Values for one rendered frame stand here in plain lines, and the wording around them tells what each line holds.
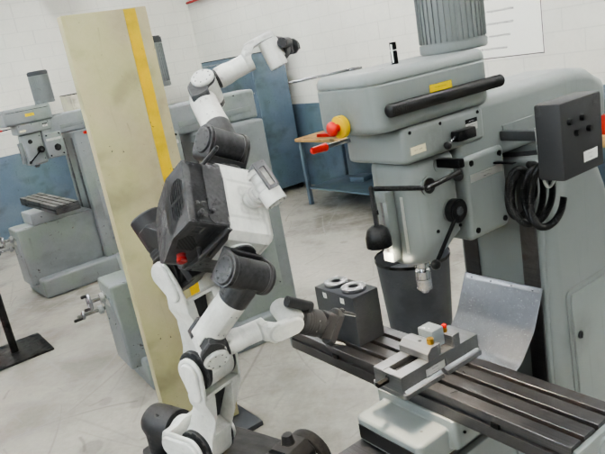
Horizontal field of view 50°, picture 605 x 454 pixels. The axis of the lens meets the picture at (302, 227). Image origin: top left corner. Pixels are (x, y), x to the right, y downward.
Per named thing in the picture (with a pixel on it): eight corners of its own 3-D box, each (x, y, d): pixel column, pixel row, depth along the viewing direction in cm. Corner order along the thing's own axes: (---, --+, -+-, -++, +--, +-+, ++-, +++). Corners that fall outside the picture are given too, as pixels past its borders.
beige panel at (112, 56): (181, 471, 334) (59, 11, 273) (150, 441, 366) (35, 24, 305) (263, 424, 362) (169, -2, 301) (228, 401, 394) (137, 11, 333)
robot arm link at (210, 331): (189, 370, 181) (229, 313, 173) (173, 336, 189) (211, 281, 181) (221, 370, 189) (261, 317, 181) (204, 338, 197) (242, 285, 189)
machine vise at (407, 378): (406, 401, 189) (401, 367, 186) (372, 385, 201) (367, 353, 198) (483, 353, 208) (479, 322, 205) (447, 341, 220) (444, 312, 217)
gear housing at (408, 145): (407, 166, 171) (402, 129, 168) (347, 163, 191) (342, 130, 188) (487, 138, 189) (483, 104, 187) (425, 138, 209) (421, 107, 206)
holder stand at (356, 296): (360, 347, 227) (351, 295, 222) (321, 331, 245) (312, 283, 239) (384, 334, 233) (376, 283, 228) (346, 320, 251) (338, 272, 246)
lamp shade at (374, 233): (362, 249, 180) (358, 229, 178) (374, 240, 185) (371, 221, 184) (384, 250, 176) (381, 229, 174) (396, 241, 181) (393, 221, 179)
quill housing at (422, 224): (426, 272, 183) (411, 163, 174) (376, 261, 199) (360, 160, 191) (469, 251, 193) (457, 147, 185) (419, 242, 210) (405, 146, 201)
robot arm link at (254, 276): (217, 306, 173) (242, 268, 168) (206, 284, 179) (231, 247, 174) (251, 313, 180) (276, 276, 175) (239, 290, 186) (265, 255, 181)
